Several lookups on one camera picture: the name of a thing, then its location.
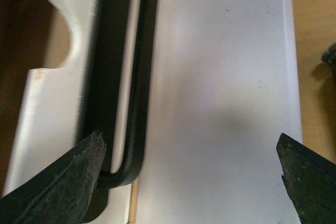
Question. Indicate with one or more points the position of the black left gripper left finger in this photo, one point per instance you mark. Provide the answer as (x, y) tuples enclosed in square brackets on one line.
[(60, 193)]

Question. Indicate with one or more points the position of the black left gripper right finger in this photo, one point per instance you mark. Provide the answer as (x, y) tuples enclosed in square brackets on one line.
[(309, 180)]

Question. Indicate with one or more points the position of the white drawer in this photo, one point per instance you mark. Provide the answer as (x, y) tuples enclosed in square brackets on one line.
[(224, 88), (50, 110)]

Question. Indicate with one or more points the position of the black drawer handle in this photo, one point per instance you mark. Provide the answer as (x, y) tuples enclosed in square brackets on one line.
[(117, 96)]

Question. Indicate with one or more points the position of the wooden drawer cabinet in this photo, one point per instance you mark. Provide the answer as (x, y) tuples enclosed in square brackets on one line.
[(47, 35)]

